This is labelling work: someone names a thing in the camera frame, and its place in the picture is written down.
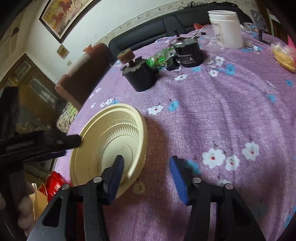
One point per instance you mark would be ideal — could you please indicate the brown armchair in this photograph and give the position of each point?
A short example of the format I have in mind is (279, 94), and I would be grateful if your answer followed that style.
(80, 80)

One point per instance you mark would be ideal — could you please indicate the black phone stand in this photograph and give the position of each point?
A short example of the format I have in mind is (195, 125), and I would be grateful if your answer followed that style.
(261, 26)

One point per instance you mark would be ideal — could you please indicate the black leather sofa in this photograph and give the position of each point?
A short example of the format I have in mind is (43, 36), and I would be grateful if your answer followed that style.
(163, 26)

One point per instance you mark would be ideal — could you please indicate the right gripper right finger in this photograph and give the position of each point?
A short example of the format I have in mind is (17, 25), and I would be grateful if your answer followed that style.
(217, 212)

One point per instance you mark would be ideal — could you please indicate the cream plastic bowl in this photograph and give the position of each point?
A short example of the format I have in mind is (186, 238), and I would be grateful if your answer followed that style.
(119, 129)

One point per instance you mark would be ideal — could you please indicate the green snack packet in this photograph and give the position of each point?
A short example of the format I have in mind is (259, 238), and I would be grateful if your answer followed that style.
(161, 58)

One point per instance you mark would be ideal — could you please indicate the bag of yellow food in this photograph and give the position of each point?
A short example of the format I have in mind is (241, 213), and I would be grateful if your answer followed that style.
(284, 55)

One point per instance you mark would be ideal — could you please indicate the white plastic jar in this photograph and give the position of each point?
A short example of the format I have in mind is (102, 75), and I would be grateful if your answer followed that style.
(226, 27)

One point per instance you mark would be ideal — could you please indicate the person's hand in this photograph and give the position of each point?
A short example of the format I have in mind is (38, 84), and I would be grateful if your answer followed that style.
(26, 220)

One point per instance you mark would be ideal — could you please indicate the red plate at table edge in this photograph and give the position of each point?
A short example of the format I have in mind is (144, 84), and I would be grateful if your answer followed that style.
(52, 185)

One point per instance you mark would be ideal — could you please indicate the purple floral tablecloth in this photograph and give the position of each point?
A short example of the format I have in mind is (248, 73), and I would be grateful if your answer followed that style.
(232, 119)

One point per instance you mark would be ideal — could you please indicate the wooden glass door cabinet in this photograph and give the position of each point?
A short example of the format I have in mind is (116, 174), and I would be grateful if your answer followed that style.
(40, 104)

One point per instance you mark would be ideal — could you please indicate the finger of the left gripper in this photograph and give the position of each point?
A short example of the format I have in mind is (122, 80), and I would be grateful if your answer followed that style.
(38, 146)

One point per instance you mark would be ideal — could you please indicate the black grinder with wooden knob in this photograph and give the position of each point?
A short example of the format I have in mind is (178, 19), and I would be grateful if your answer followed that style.
(137, 71)

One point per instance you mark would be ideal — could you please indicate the black round device with wires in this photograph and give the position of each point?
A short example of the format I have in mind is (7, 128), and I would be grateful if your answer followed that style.
(188, 50)

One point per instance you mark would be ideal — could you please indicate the framed horse painting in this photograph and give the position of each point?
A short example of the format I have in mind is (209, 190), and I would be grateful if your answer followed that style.
(60, 16)

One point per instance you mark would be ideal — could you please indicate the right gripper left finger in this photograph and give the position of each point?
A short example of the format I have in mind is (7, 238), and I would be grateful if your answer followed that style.
(76, 213)

